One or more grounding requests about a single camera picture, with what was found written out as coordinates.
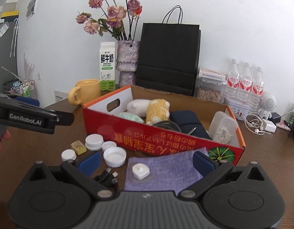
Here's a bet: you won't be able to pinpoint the clear snack storage container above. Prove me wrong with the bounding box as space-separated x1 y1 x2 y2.
196 77 226 103

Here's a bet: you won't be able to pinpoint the navy blue zip pouch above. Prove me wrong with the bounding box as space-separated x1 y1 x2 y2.
170 110 211 139

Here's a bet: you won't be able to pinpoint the white earphones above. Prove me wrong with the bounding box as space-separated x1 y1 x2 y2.
244 112 271 135

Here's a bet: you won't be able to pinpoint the white charger adapter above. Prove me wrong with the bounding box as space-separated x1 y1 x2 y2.
263 119 277 133

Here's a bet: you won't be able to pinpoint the yellow ceramic mug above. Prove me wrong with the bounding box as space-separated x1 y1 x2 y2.
68 79 101 106

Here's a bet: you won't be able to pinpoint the red orange cardboard box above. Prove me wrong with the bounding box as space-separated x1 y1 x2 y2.
82 85 246 164

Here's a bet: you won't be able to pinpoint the water bottle right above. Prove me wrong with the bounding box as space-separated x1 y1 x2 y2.
248 67 264 112

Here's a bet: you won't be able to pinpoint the braided black cable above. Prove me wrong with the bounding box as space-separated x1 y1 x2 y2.
151 120 183 133

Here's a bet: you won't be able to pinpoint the yellow white plush toy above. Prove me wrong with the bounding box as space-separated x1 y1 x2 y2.
126 99 170 125

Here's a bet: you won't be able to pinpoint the large ridged white cap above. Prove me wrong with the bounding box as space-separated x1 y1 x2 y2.
85 133 104 151

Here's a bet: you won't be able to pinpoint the cotton swab plastic box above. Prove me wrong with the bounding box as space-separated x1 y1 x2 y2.
208 111 237 145

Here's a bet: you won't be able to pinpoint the water bottle left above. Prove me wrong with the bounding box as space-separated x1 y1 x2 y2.
224 59 240 98

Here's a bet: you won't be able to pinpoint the small white bottle cap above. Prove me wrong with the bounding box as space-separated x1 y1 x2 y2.
61 149 77 162

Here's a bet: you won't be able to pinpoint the black power adapter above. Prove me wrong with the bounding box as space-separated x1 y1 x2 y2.
268 112 281 124

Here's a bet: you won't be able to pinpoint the white green milk carton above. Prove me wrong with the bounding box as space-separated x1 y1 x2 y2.
99 42 115 91

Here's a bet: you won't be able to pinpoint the white box on container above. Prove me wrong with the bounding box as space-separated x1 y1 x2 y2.
198 68 225 82

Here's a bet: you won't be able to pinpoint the purple fabric drawstring pouch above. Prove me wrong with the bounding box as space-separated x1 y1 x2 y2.
124 150 202 194

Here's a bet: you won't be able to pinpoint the small flat white cap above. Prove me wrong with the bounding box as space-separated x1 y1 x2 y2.
101 141 117 152

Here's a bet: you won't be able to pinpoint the wire storage rack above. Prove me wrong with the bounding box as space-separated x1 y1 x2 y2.
1 66 37 99

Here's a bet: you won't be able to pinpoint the purple textured vase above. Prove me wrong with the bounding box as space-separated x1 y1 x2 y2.
116 40 140 88

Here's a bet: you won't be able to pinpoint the black paper shopping bag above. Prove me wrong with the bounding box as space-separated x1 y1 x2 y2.
135 5 201 96

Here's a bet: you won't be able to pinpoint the small yellow printed box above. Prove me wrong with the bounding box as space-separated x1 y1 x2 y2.
70 140 87 156

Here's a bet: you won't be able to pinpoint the water bottle middle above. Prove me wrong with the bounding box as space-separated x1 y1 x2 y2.
237 62 253 102

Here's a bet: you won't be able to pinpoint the open white jar lid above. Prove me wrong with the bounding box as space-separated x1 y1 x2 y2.
103 147 127 168

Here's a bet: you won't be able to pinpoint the dried pink roses bouquet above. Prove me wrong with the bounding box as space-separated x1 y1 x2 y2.
76 0 143 41

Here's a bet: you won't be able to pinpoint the black usb cable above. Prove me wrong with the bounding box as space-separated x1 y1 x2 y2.
93 167 120 192

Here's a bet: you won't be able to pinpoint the white robot speaker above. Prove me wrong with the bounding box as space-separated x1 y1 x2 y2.
258 92 277 120

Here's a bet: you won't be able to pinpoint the decorated metal tin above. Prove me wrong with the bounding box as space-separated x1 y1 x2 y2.
224 97 250 121

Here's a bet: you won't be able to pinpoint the water bottle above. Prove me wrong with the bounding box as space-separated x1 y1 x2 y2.
237 62 253 102
248 67 264 112
224 59 240 98

